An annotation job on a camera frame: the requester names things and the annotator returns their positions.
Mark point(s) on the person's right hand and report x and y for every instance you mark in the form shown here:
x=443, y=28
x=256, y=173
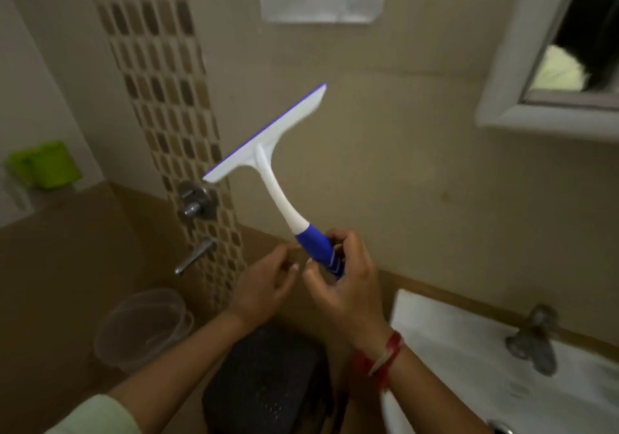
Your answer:
x=350, y=298

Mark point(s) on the person's left hand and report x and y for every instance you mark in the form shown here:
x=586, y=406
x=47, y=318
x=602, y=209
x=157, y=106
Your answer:
x=256, y=291

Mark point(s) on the person's right thumb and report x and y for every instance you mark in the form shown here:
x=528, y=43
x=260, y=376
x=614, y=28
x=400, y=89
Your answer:
x=317, y=279

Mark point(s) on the person's left thumb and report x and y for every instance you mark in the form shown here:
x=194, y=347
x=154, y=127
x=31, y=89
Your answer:
x=289, y=279

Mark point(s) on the white and blue squeegee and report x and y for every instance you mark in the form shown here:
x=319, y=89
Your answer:
x=271, y=185

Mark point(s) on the person's right forearm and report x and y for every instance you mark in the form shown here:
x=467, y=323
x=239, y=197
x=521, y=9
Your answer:
x=430, y=400

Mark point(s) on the person's left forearm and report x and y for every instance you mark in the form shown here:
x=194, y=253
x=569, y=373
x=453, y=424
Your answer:
x=174, y=366

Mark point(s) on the red thread wristband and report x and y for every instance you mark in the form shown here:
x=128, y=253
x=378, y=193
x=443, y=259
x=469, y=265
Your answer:
x=382, y=359

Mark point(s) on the black perforated plastic stool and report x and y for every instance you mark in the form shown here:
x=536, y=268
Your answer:
x=266, y=385

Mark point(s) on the clear plastic bucket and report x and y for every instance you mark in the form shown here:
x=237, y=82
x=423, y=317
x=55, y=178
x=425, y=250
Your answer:
x=140, y=327

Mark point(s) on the white ceramic sink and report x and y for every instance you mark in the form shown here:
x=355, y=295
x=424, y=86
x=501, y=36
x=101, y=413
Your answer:
x=474, y=375

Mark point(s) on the grey metal sink faucet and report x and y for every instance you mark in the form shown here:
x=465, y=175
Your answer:
x=534, y=339

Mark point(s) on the metal sink drain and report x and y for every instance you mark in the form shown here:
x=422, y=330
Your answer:
x=500, y=428

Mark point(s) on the light green sleeve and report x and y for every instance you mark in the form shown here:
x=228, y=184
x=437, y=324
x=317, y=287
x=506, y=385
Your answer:
x=96, y=417

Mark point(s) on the green plastic container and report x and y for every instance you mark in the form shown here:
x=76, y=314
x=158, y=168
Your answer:
x=46, y=165

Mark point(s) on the white framed mirror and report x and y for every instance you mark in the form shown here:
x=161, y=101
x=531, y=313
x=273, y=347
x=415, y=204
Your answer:
x=512, y=61

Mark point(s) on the metal lever wall tap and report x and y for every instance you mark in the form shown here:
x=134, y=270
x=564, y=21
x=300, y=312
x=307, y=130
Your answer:
x=193, y=257

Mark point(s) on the round metal wall valve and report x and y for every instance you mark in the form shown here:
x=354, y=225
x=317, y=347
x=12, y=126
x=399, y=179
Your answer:
x=196, y=204

